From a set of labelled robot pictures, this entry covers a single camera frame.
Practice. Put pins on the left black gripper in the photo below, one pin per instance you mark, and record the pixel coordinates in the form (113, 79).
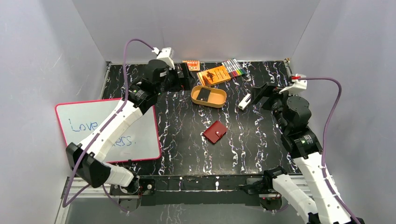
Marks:
(180, 76)

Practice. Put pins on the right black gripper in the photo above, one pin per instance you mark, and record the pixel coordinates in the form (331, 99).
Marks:
(268, 90)

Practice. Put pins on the red card holder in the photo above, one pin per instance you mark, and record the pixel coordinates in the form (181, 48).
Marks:
(215, 132)

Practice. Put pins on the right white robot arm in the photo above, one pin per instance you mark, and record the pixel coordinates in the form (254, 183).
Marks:
(292, 113)

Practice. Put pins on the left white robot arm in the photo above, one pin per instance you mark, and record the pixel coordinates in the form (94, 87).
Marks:
(86, 159)

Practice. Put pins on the small orange card box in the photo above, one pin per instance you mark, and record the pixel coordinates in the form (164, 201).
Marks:
(193, 65)

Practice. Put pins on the black credit card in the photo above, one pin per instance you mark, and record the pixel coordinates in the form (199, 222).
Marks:
(203, 94)

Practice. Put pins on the orange book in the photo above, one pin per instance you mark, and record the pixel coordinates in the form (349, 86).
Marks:
(213, 76)

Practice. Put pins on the yellow oval tray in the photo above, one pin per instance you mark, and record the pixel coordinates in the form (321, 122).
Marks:
(216, 99)

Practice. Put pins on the coloured marker set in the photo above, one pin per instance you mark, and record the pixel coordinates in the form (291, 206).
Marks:
(233, 68)

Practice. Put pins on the pink framed whiteboard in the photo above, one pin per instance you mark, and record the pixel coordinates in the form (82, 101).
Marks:
(138, 143)

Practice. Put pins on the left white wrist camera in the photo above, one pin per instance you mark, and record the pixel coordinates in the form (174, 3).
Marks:
(165, 54)

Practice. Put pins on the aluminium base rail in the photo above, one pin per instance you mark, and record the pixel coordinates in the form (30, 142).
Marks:
(197, 189)

